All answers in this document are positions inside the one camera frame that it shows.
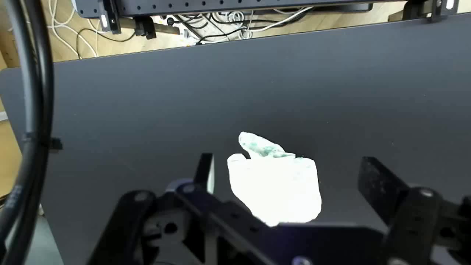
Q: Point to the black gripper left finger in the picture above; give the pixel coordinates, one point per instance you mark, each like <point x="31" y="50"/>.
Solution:
<point x="205" y="169"/>

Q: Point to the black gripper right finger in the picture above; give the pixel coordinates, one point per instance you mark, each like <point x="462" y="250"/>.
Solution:
<point x="380" y="187"/>

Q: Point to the white green floral towel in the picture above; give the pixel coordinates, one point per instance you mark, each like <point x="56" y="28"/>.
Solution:
<point x="274" y="184"/>

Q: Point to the black perforated breadboard table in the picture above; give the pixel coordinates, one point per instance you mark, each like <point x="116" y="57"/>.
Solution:
<point x="149" y="7"/>

